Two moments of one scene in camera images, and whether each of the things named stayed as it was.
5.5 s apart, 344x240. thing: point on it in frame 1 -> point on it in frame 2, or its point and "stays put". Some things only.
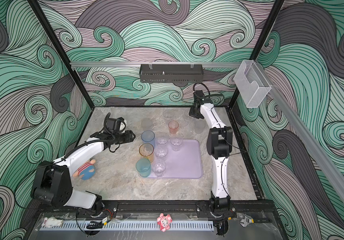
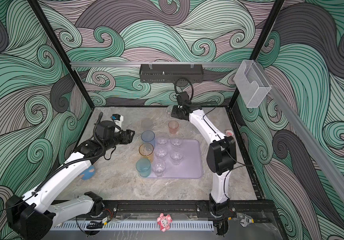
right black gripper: x=191 y=113 -> x=174 y=113
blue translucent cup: x=148 y=136 stays put
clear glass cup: x=159 y=168 stays put
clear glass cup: x=162 y=139 stays put
